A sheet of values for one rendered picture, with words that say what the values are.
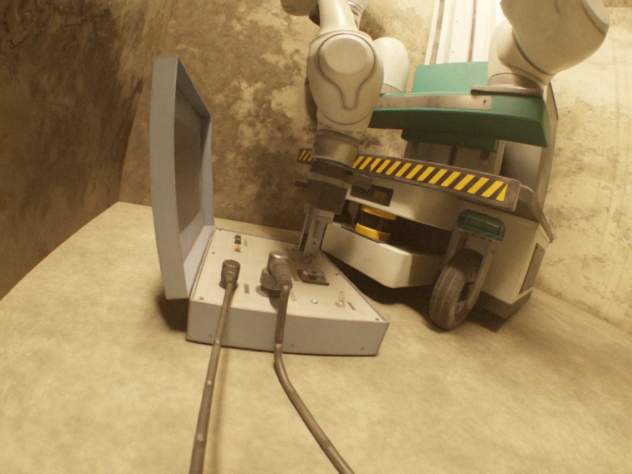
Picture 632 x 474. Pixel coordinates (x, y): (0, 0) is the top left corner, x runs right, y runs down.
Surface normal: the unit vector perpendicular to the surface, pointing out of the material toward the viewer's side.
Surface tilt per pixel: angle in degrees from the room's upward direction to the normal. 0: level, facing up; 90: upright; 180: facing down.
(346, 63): 97
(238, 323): 90
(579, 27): 151
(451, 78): 90
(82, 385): 0
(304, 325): 90
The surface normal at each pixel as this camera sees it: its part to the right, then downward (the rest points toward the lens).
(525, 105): -0.78, -0.09
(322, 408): 0.26, -0.95
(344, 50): -0.08, 0.31
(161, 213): 0.26, 0.26
